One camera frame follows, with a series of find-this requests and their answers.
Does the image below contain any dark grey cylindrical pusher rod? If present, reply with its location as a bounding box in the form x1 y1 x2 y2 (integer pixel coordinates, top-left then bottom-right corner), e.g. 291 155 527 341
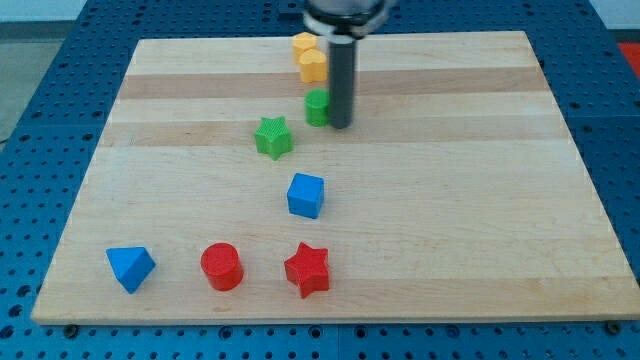
328 35 356 129

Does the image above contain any green star block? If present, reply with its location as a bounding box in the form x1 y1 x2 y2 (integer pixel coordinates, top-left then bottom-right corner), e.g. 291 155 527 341
254 116 293 161

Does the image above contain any red star block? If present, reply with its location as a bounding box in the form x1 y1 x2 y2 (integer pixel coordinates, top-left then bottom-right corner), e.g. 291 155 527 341
284 242 330 298

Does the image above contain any yellow heart block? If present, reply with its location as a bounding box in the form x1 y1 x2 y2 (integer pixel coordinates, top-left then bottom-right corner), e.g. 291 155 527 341
299 49 328 83

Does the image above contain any yellow hexagon block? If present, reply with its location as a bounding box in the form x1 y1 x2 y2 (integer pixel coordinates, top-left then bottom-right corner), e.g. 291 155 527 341
292 32 318 64

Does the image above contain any green cylinder block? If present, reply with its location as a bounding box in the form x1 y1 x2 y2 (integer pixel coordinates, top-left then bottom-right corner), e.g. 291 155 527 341
304 88 329 127

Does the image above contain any blue cube block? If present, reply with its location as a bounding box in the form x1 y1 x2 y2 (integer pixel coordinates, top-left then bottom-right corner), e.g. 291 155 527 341
287 173 325 219

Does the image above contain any light wooden board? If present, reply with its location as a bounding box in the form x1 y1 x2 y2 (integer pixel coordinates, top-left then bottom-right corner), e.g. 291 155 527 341
32 31 639 325

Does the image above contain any red cylinder block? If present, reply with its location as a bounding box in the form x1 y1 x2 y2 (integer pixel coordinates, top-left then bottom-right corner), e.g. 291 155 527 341
200 242 244 291

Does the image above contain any blue triangular prism block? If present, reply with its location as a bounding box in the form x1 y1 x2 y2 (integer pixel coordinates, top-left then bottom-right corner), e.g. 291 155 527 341
106 247 156 294

